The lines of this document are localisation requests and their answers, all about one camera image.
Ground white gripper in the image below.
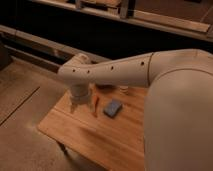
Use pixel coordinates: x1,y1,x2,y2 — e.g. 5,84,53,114
70,84,95,113

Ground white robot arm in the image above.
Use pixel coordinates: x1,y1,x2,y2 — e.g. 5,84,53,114
58,49,213,171

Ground white ceramic cup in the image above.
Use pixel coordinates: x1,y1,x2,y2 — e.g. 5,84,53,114
119,86,129,94

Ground red chili pepper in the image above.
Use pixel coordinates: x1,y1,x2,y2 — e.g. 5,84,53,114
92,95,99,117

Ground dark purple bowl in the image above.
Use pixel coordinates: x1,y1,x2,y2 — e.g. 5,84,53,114
95,84,115,89

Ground blue sponge block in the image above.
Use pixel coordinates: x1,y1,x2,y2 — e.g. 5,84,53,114
103,99,122,118

